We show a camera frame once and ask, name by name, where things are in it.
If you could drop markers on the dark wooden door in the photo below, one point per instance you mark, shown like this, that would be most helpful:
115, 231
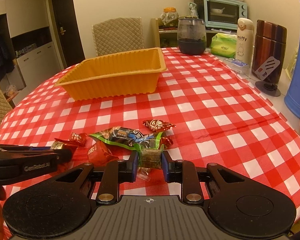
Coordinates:
67, 29

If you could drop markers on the clear candy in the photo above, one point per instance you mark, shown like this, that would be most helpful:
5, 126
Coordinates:
144, 173

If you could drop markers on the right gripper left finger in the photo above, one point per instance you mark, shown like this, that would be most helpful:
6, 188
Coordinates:
115, 173

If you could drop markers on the red long snack packet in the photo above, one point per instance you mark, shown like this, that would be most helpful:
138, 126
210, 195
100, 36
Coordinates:
75, 140

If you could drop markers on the wooden shelf unit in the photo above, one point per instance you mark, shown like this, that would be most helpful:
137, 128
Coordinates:
167, 37

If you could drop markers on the blue white small box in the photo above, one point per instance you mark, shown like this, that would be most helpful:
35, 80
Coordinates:
237, 65

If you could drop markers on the orange lid snack jar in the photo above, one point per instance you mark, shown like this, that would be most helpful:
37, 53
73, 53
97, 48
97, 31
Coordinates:
169, 17

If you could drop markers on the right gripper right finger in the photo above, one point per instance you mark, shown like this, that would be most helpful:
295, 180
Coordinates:
187, 175

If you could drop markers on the red white checkered tablecloth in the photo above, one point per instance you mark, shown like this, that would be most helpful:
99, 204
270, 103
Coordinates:
217, 115

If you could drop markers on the brown metallic thermos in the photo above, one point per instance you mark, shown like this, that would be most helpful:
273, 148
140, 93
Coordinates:
270, 40

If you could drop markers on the dark red candy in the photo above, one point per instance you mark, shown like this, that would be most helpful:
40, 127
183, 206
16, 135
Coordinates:
157, 125

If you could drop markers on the light blue toaster oven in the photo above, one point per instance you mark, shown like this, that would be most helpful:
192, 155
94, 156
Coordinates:
221, 14

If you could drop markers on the dark glass jar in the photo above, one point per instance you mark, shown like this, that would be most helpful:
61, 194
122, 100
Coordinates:
191, 36

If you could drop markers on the grey phone stand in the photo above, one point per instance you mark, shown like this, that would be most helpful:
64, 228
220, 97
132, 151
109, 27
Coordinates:
269, 74

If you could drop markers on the white miffy bottle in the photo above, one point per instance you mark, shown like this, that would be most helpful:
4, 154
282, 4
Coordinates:
245, 37

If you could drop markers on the quilted beige chair back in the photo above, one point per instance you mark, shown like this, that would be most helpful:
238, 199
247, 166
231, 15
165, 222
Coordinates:
118, 35

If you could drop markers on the green candy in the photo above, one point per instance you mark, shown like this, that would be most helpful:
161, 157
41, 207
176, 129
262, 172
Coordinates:
149, 153

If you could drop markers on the green tissue pack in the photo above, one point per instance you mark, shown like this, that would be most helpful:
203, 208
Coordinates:
224, 45

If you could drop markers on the orange plastic tray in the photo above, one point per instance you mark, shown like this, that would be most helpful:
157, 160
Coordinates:
125, 73

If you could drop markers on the green edged snack bag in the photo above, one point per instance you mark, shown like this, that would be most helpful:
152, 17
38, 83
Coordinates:
130, 139

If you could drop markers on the red square snack packet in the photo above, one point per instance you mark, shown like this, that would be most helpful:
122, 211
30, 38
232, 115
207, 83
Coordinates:
100, 155

